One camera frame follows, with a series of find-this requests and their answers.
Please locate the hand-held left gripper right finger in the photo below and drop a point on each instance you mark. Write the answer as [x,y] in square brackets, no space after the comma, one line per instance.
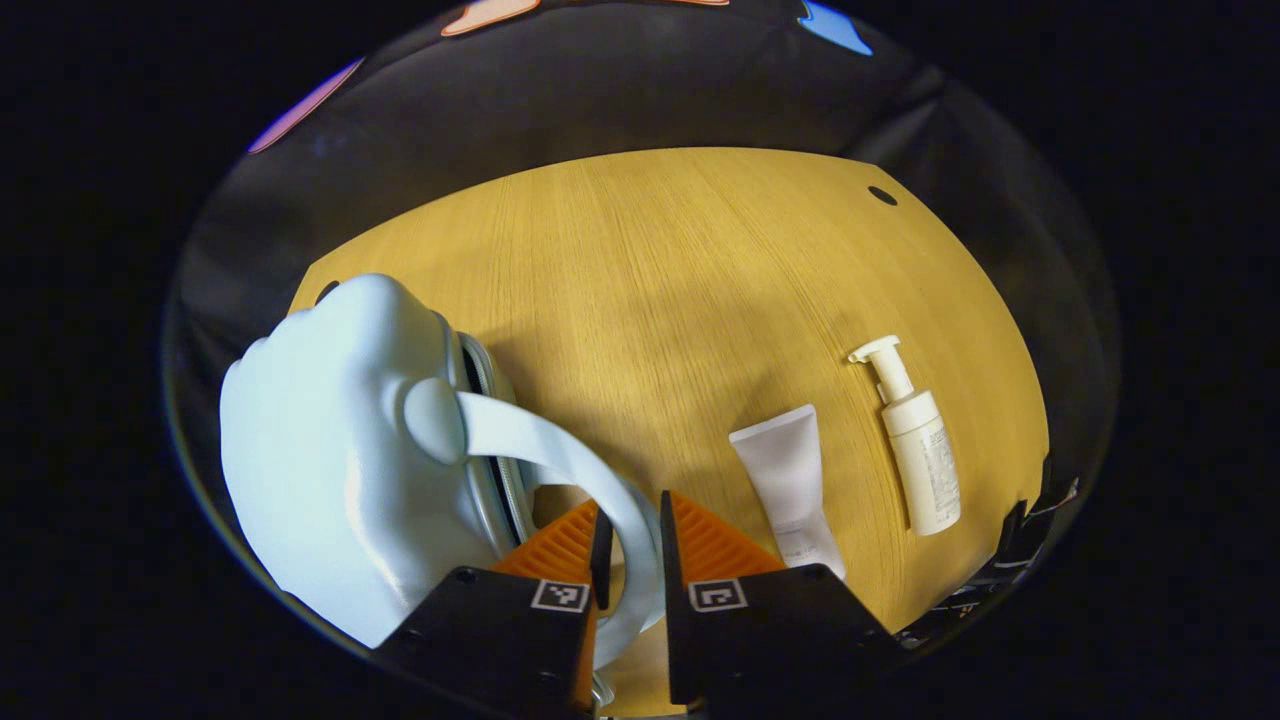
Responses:
[667,590]

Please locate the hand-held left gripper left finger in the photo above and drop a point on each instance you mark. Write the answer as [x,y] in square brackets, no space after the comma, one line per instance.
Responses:
[602,560]

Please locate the white pump bottle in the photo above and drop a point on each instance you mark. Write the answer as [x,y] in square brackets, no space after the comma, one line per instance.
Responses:
[925,460]

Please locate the white squeeze tube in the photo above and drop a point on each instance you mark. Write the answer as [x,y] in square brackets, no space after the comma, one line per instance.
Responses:
[790,470]

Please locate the light blue suitcase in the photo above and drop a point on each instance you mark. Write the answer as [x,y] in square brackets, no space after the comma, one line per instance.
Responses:
[330,450]

